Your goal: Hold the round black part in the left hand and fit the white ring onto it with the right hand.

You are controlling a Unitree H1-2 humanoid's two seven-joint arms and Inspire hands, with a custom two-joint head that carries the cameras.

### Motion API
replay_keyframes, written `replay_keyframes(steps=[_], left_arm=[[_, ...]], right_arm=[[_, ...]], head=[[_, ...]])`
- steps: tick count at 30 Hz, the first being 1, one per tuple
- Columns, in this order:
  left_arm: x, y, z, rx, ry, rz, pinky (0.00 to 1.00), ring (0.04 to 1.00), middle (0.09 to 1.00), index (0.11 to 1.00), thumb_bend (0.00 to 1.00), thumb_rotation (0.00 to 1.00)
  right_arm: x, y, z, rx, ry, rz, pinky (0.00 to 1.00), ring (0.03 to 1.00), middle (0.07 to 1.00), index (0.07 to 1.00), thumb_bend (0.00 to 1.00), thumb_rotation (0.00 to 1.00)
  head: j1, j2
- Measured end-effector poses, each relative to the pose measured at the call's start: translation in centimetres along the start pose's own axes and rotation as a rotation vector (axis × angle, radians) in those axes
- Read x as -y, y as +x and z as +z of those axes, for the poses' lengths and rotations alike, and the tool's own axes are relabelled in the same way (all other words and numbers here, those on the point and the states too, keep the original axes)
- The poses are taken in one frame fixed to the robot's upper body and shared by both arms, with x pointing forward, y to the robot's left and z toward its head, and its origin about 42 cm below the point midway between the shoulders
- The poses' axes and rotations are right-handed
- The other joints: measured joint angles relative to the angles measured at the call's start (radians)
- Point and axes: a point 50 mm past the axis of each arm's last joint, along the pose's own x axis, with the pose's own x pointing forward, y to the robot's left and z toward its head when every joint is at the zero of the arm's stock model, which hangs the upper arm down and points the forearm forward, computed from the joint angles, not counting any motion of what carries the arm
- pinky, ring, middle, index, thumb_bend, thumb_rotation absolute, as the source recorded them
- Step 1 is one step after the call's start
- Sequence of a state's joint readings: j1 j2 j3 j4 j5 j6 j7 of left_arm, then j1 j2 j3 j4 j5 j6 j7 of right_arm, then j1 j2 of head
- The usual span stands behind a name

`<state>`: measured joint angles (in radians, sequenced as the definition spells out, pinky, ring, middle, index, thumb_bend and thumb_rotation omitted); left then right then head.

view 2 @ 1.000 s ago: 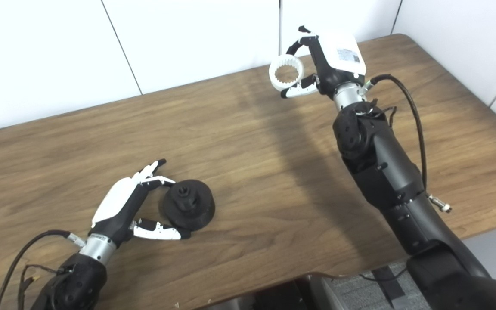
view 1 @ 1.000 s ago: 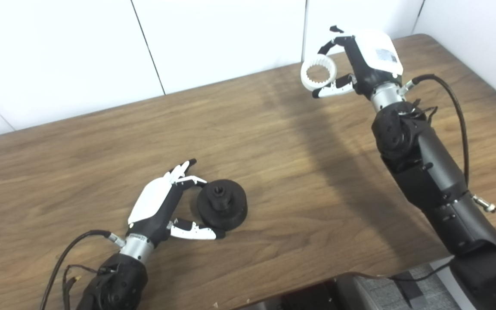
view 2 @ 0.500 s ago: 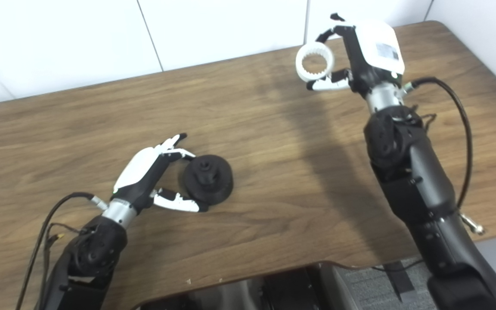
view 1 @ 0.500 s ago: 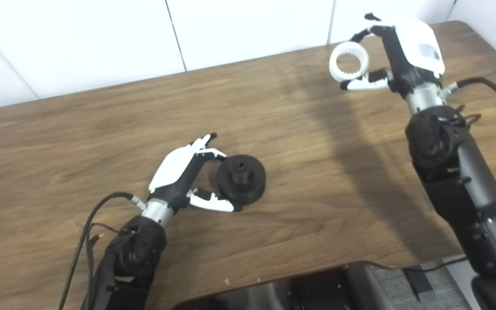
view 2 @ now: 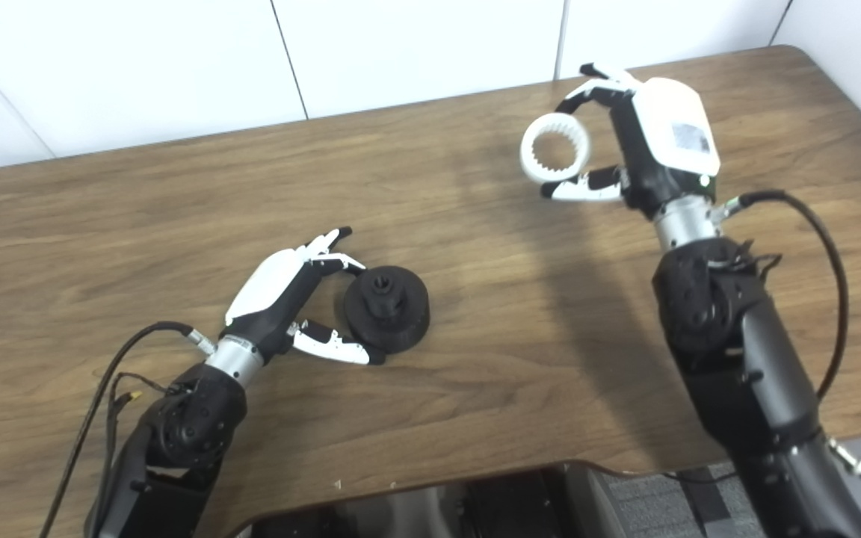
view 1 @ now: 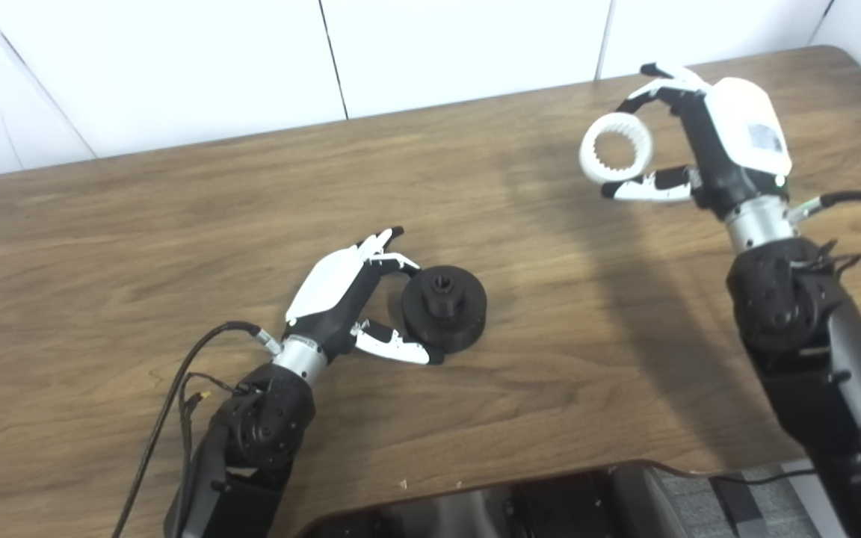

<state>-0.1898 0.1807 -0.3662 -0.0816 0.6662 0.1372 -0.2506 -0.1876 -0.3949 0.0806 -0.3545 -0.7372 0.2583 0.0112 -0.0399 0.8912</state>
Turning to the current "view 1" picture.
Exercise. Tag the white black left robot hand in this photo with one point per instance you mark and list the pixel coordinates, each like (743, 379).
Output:
(326, 291)

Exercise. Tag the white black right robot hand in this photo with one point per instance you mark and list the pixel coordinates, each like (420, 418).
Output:
(737, 127)

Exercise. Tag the round black part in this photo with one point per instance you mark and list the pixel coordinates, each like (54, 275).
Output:
(445, 314)

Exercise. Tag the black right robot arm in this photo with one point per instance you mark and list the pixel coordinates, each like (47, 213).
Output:
(812, 359)

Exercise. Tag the grey textured mat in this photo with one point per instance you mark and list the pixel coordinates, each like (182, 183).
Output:
(692, 508)

